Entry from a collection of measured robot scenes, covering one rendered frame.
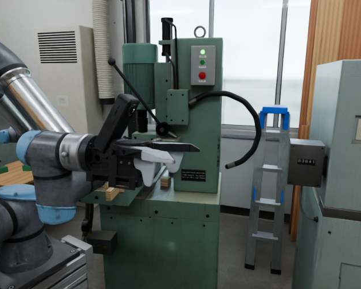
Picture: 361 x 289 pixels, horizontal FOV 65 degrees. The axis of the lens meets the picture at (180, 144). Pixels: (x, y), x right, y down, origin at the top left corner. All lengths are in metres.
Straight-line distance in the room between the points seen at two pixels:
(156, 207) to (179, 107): 0.48
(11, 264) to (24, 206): 0.17
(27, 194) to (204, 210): 0.75
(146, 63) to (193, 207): 0.70
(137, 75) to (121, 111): 0.89
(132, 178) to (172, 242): 0.97
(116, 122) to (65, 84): 2.52
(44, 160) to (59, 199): 0.09
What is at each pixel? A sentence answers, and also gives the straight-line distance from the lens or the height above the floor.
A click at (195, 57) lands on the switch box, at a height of 1.43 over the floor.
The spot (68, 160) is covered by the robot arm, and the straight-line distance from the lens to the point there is 0.57.
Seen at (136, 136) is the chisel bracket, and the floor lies 1.06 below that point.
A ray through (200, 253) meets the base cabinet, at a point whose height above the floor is 0.54.
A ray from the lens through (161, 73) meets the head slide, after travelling 1.38.
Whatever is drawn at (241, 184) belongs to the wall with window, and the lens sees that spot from 2.84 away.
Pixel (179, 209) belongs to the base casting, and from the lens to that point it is 1.35.
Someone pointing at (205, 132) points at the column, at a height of 1.10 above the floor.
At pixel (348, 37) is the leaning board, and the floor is 1.63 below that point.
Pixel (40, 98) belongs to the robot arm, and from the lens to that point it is 0.80.
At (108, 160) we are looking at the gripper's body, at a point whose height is 1.21.
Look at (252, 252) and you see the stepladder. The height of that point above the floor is 0.13.
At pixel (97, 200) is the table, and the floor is 0.85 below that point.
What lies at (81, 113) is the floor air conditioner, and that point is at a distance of 2.95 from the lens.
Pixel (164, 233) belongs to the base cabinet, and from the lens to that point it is 1.42.
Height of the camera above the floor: 1.37
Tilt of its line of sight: 14 degrees down
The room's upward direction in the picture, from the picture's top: straight up
